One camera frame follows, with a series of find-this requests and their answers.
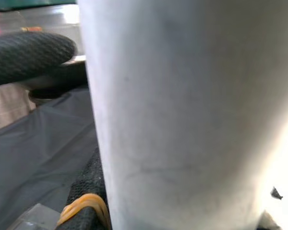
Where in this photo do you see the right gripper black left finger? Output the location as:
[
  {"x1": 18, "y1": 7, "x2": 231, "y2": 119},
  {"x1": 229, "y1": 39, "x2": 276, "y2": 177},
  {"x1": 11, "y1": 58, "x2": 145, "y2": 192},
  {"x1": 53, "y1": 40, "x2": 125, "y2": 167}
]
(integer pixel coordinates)
[{"x1": 56, "y1": 146, "x2": 112, "y2": 230}]

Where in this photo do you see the white plastic table leg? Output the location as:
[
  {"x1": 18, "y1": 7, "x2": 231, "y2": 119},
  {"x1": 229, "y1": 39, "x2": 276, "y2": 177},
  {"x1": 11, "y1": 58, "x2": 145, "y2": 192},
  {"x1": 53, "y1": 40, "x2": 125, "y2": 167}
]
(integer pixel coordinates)
[{"x1": 78, "y1": 0, "x2": 288, "y2": 230}]

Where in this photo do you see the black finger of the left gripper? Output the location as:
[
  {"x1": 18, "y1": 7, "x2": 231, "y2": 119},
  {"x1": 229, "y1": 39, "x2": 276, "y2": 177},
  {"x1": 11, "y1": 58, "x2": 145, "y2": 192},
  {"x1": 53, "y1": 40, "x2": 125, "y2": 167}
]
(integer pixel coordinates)
[{"x1": 0, "y1": 31, "x2": 77, "y2": 88}]

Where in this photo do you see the beige tablecloth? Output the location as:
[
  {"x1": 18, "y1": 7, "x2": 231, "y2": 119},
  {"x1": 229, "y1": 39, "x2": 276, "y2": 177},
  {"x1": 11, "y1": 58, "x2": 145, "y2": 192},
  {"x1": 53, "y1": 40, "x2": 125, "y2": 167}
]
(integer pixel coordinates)
[{"x1": 0, "y1": 83, "x2": 38, "y2": 134}]

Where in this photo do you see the clear plastic bag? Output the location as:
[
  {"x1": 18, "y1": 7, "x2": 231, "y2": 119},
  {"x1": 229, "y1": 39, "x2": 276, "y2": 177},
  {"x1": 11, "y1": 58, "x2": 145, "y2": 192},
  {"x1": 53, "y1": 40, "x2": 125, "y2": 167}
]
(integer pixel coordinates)
[{"x1": 11, "y1": 203, "x2": 64, "y2": 230}]

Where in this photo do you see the steel pot with clear lid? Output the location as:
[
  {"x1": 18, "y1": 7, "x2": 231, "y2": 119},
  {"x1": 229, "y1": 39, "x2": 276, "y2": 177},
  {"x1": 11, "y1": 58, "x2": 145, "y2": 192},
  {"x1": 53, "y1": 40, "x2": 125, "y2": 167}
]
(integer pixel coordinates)
[{"x1": 4, "y1": 4, "x2": 87, "y2": 99}]

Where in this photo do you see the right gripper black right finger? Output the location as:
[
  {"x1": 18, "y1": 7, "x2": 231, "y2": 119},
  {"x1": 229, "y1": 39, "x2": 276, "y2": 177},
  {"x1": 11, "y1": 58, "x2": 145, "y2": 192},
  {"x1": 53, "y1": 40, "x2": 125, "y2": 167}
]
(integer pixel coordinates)
[{"x1": 270, "y1": 186, "x2": 284, "y2": 200}]

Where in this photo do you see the orange rubber band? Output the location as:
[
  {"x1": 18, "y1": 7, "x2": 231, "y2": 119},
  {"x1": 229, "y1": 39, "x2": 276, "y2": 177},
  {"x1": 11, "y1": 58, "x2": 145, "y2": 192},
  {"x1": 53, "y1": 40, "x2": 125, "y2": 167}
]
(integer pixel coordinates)
[{"x1": 56, "y1": 193, "x2": 110, "y2": 228}]

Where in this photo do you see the black tablecloth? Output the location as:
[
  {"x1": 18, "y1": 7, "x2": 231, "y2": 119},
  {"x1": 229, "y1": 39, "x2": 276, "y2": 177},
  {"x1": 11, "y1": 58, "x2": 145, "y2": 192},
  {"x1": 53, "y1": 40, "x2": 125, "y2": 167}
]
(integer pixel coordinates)
[{"x1": 0, "y1": 88, "x2": 99, "y2": 230}]

